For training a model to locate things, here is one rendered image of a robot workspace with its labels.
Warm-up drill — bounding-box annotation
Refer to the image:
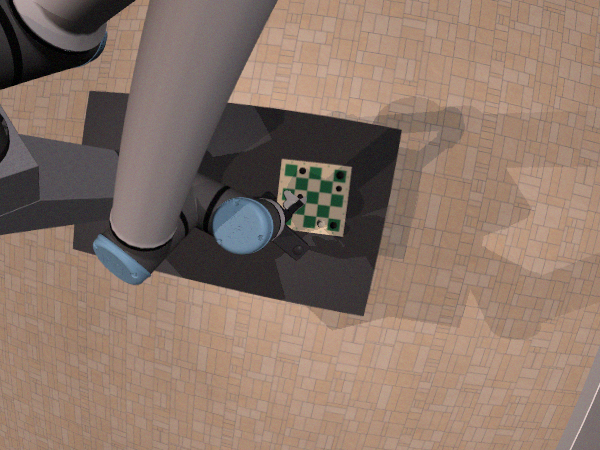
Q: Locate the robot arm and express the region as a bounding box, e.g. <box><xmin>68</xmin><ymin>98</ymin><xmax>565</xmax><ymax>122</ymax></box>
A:
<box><xmin>0</xmin><ymin>0</ymin><xmax>310</xmax><ymax>285</ymax></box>

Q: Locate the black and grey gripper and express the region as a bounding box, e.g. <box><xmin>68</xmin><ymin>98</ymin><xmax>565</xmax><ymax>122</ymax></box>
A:
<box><xmin>253</xmin><ymin>190</ymin><xmax>307</xmax><ymax>224</ymax></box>

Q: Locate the green and white chessboard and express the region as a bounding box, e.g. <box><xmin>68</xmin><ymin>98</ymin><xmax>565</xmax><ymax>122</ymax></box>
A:
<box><xmin>277</xmin><ymin>159</ymin><xmax>352</xmax><ymax>237</ymax></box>

